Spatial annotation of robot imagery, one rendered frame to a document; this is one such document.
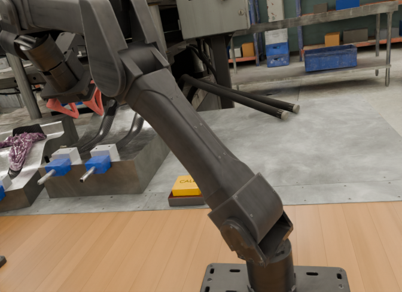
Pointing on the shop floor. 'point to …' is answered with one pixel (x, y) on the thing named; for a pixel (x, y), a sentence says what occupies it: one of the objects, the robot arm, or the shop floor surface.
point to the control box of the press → (213, 26)
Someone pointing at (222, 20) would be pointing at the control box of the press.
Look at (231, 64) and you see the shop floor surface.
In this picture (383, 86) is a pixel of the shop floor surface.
